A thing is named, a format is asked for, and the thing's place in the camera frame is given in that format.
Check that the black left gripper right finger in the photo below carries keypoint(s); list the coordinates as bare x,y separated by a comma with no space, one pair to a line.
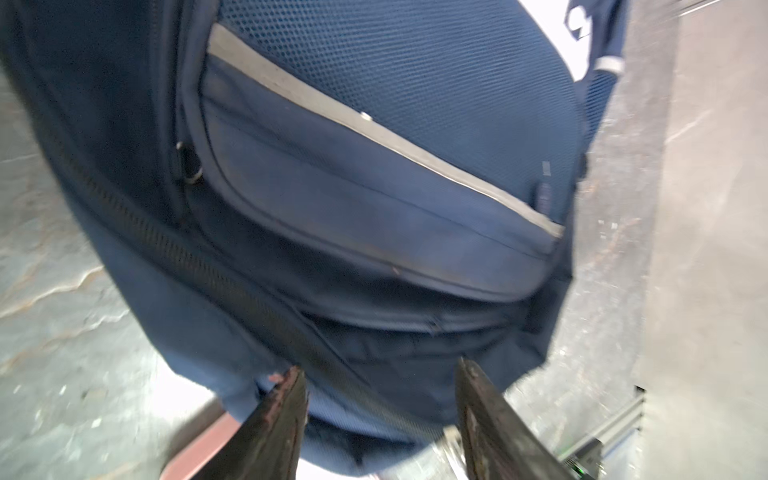
497,443

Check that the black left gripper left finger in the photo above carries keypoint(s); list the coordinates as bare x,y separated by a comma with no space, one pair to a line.
268,443

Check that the navy blue student backpack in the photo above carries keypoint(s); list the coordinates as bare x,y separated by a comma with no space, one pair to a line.
370,190

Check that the pink pencil case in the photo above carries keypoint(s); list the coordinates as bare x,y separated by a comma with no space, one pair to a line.
194,456

